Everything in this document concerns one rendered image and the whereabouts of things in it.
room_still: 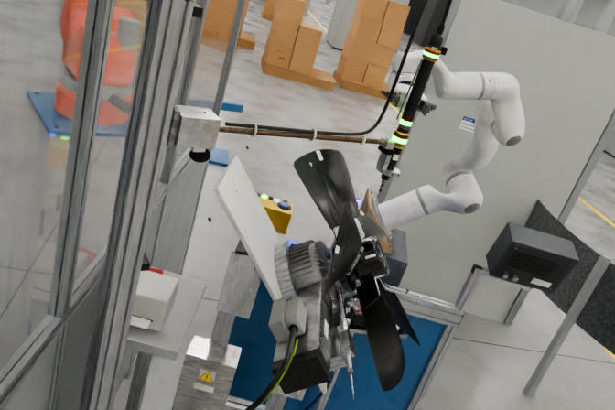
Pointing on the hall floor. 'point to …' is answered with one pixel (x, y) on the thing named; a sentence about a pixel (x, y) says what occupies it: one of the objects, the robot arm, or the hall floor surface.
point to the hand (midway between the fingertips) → (411, 105)
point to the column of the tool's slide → (136, 190)
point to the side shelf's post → (138, 381)
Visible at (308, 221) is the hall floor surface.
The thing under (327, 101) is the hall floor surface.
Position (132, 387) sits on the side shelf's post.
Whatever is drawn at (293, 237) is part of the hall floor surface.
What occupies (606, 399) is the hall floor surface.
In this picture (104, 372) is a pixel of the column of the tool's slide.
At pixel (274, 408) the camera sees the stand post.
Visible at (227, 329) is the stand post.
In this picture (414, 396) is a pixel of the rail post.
